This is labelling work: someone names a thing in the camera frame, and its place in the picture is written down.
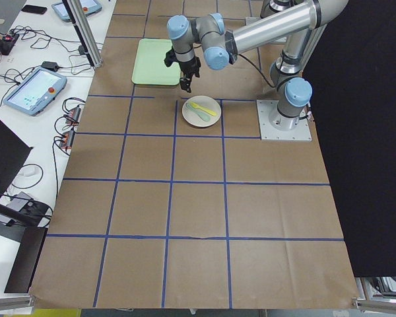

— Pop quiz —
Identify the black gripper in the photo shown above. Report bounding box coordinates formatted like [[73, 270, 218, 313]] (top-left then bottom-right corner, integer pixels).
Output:
[[179, 56, 201, 93]]

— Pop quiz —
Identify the yellow plastic fork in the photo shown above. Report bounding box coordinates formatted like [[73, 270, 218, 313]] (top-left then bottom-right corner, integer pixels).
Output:
[[188, 102, 217, 116]]

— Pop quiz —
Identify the white round plate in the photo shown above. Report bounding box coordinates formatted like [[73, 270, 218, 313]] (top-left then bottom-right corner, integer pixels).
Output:
[[181, 96, 222, 128]]

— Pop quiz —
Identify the teal plastic spoon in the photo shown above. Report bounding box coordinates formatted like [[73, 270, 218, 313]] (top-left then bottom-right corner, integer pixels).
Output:
[[186, 103, 210, 122]]

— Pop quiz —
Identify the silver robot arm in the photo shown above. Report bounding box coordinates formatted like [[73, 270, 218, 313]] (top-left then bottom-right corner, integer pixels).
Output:
[[164, 1, 348, 92]]

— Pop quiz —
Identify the light green tray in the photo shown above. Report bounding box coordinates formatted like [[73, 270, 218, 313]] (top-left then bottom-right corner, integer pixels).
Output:
[[131, 38, 180, 86]]

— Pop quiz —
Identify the far teach pendant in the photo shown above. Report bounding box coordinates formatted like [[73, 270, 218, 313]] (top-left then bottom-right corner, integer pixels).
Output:
[[51, 0, 103, 22]]

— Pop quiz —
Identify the teach pendant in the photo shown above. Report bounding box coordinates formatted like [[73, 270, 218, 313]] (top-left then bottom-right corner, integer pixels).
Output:
[[3, 67, 67, 116], [51, 0, 103, 22]]

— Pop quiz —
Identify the black power adapter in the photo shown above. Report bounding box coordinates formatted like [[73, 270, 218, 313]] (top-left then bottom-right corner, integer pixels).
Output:
[[41, 61, 59, 72]]

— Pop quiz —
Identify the near teach pendant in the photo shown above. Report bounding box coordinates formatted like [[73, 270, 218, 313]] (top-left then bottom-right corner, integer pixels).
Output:
[[3, 67, 67, 116]]

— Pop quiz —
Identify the black smartphone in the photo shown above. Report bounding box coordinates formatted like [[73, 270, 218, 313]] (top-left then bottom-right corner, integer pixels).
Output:
[[21, 5, 47, 15]]

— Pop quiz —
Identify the black monitor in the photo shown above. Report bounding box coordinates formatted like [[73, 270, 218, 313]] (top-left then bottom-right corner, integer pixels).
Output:
[[0, 120, 51, 294]]

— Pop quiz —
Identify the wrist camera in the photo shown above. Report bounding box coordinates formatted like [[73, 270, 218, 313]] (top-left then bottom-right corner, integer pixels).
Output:
[[164, 48, 178, 67]]

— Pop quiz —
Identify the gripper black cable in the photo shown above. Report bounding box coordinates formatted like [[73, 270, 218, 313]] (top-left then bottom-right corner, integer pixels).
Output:
[[237, 46, 278, 89]]

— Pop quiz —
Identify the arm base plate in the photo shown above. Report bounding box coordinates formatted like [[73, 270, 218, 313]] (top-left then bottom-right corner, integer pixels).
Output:
[[256, 100, 312, 142]]

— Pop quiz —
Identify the aluminium frame post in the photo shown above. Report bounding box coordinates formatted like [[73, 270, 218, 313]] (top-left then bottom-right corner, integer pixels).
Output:
[[62, 0, 103, 68]]

